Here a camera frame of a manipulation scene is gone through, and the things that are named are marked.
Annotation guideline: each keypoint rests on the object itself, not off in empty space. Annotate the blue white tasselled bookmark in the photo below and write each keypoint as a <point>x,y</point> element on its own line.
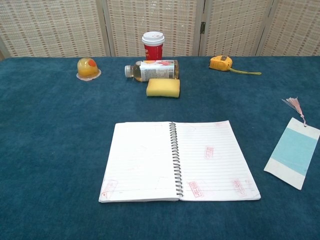
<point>293,150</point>

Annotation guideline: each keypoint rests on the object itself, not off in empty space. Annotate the yellow sponge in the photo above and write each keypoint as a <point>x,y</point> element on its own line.
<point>163,87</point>

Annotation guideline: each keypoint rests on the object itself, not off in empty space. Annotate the yellow tape measure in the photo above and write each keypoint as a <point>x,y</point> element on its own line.
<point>220,63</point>

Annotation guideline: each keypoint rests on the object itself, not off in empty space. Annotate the open spiral lined notebook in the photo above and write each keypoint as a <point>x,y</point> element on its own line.
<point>147,160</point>

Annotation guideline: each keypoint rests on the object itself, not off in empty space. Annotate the lying tea bottle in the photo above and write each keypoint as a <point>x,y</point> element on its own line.
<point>155,70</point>

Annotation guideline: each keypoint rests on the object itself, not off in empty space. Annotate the yellow fruit jelly cup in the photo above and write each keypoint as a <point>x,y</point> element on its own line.
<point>87,68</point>

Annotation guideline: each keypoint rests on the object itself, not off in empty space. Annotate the blue table cloth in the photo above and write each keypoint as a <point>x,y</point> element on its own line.
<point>62,150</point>

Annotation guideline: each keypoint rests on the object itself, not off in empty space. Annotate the woven folding screen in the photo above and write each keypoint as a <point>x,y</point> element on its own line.
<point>155,25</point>

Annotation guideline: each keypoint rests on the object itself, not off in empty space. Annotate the red paper cup white lid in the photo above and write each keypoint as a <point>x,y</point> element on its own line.
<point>153,47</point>

